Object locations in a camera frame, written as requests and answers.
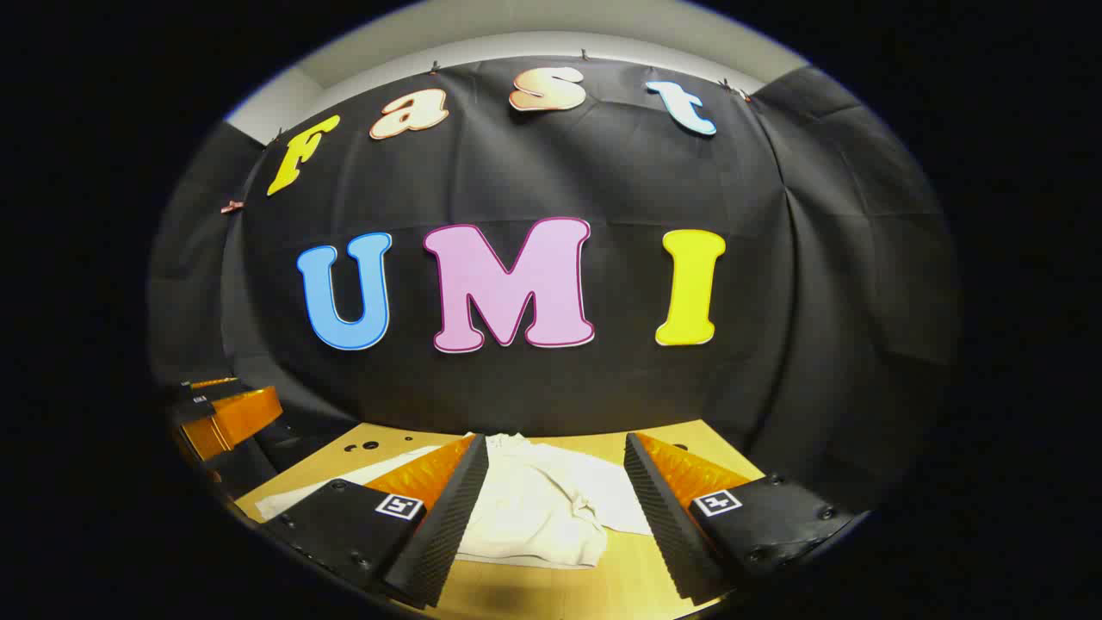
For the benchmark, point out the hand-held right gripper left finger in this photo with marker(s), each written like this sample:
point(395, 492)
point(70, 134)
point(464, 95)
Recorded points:
point(448, 525)

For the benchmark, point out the black backdrop cloth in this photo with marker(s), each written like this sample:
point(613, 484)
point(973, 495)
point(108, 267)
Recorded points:
point(620, 172)

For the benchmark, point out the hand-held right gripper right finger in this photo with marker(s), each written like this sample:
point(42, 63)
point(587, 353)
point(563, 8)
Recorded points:
point(659, 517)

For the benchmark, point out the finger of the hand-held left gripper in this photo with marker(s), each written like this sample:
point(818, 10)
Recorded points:
point(237, 418)

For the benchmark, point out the cream white sweatshirt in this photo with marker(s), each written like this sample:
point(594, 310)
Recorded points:
point(534, 508)

